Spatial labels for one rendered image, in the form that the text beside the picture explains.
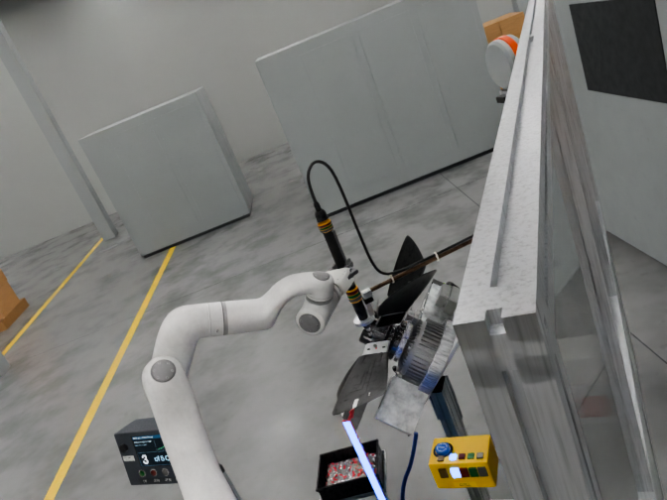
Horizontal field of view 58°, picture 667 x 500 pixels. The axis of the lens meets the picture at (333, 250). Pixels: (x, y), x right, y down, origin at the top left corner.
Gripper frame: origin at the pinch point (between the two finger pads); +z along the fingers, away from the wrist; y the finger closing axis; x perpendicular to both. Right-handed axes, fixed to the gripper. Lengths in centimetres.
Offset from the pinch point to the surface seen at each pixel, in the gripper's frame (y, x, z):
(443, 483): 23, -50, -41
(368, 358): -1.5, -31.8, -5.3
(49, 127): -774, 74, 684
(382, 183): -164, -137, 519
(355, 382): -3.8, -33.1, -15.3
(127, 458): -80, -33, -42
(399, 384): 4.3, -44.8, -3.4
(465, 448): 31, -43, -36
